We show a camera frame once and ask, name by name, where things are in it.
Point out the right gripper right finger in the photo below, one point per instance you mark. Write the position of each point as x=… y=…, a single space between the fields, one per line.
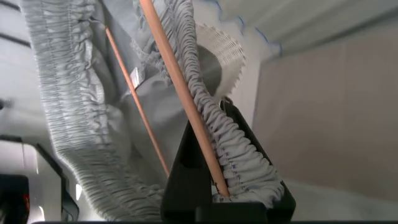
x=280 y=205

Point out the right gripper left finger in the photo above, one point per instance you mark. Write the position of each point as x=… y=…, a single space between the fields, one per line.
x=186 y=186

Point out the pink clothes hanger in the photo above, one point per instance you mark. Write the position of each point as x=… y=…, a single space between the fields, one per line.
x=180 y=87

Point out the pale grey shorts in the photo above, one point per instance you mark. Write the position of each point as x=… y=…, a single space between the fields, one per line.
x=77 y=109

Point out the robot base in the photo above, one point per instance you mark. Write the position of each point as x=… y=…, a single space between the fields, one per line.
x=37 y=180

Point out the white laundry basket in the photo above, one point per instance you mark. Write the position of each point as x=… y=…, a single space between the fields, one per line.
x=227 y=53

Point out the white curtain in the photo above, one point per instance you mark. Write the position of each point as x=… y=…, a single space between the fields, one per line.
x=295 y=21

